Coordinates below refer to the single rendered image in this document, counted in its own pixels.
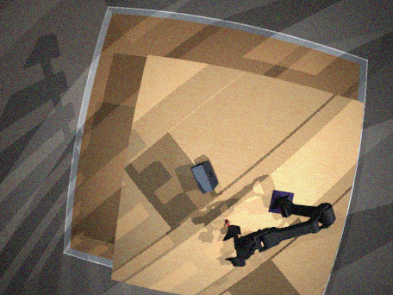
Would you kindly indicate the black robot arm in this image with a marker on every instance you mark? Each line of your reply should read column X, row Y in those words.
column 322, row 213

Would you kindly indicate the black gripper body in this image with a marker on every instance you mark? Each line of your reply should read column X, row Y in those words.
column 235, row 230

